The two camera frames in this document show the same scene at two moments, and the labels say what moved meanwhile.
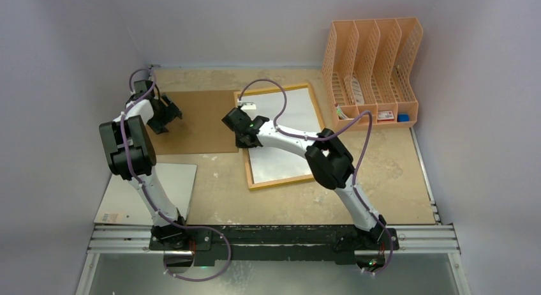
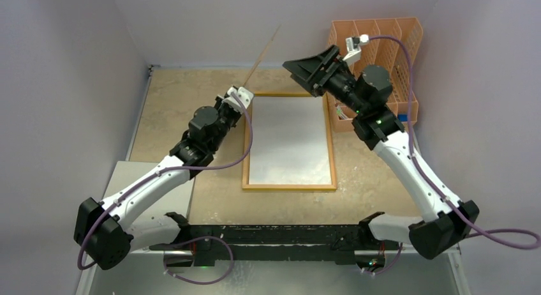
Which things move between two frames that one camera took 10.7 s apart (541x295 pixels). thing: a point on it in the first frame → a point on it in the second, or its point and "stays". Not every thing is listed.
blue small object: x=402 y=117 stays
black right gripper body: x=244 y=133 → x=326 y=68
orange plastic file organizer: x=368 y=66 stays
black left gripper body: x=162 y=117 → x=228 y=118
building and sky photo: x=268 y=164 stays
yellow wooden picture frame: x=247 y=152 → x=248 y=147
